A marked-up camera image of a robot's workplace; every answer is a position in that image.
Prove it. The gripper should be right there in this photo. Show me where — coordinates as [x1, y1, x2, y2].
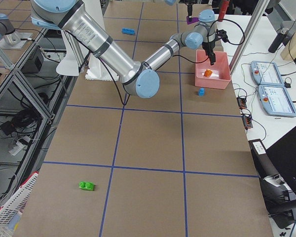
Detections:
[202, 30, 228, 66]

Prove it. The orange sloped block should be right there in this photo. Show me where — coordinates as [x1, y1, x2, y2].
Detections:
[204, 69, 213, 77]

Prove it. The small blue block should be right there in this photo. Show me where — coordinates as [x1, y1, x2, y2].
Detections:
[198, 87, 205, 96]

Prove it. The purple sloped block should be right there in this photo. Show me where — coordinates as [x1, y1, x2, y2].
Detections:
[186, 16, 199, 25]

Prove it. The long blue block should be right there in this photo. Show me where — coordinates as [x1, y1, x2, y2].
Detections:
[121, 28, 136, 35]

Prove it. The green block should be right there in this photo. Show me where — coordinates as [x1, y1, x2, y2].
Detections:
[78, 181, 95, 191]

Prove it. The pink plastic box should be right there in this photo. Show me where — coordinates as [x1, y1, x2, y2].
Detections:
[194, 50, 231, 89]

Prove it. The red fire extinguisher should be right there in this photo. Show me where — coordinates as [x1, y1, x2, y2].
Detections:
[218, 0, 229, 22]

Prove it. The upper teach pendant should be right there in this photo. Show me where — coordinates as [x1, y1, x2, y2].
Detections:
[250, 61, 284, 85]

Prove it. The teach pendant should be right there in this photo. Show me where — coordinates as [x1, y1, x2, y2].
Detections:
[250, 61, 284, 85]
[258, 84, 296, 118]

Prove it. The lower teach pendant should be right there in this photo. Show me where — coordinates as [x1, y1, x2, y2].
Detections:
[258, 84, 296, 118]

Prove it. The white plastic basket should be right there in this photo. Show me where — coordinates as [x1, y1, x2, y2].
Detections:
[0, 171, 38, 237]

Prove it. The usb hub with cables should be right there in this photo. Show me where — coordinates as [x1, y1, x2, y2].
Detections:
[236, 96, 247, 110]

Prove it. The aluminium frame post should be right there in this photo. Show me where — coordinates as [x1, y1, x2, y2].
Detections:
[229, 0, 279, 75]

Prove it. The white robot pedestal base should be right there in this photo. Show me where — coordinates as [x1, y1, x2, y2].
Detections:
[83, 0, 112, 81]

